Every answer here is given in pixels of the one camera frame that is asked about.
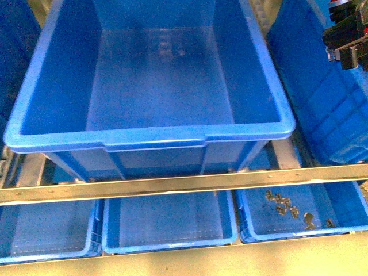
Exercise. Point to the lower blue bin with parts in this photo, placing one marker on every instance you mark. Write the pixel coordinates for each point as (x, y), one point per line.
(342, 202)

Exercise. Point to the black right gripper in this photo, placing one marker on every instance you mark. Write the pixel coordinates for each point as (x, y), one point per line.
(346, 41)

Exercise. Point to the small black metal clip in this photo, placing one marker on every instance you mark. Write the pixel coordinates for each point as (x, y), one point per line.
(269, 195)
(308, 219)
(329, 223)
(294, 212)
(286, 201)
(281, 210)

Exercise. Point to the blue target bin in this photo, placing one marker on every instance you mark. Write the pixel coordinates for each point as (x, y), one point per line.
(330, 103)

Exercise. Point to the lower blue bin middle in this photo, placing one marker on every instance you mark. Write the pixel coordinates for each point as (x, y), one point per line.
(168, 222)

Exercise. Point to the blue bin far left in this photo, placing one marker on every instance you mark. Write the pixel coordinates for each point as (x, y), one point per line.
(19, 33)

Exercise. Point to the blue empty middle bin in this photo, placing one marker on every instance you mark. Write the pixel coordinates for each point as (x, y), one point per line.
(141, 89)

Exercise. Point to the steel front shelf rail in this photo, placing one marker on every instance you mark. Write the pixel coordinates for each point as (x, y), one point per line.
(178, 185)

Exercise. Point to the lower blue bin left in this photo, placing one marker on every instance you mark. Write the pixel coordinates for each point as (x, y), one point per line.
(49, 231)

